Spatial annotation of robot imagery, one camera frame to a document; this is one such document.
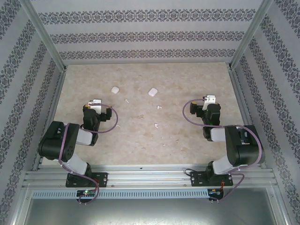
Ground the left controller circuit board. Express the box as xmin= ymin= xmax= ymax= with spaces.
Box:
xmin=76 ymin=189 xmax=97 ymax=197

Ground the grey metal sheet panel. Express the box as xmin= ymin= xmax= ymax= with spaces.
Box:
xmin=14 ymin=187 xmax=289 ymax=225

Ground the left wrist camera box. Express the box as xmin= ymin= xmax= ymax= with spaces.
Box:
xmin=88 ymin=98 xmax=108 ymax=115

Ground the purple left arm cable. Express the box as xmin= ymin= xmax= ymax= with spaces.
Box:
xmin=58 ymin=104 xmax=119 ymax=204

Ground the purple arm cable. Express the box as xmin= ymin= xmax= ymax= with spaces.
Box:
xmin=182 ymin=98 xmax=263 ymax=204
xmin=58 ymin=104 xmax=119 ymax=204

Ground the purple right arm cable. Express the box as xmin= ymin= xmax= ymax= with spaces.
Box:
xmin=182 ymin=98 xmax=263 ymax=204

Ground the aluminium side rail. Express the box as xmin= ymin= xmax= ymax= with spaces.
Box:
xmin=31 ymin=67 xmax=68 ymax=172
xmin=228 ymin=67 xmax=267 ymax=169

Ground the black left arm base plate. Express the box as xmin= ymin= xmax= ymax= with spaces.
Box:
xmin=65 ymin=172 xmax=109 ymax=188

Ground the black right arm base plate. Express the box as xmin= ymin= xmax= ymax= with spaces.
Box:
xmin=190 ymin=171 xmax=234 ymax=188

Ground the aluminium mounting rail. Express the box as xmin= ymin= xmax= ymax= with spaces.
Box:
xmin=22 ymin=164 xmax=276 ymax=188

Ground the aluminium frame post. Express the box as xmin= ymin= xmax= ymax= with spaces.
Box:
xmin=20 ymin=0 xmax=68 ymax=71
xmin=229 ymin=0 xmax=275 ymax=71

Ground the grey slotted cable duct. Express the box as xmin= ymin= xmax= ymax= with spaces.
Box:
xmin=32 ymin=188 xmax=210 ymax=199

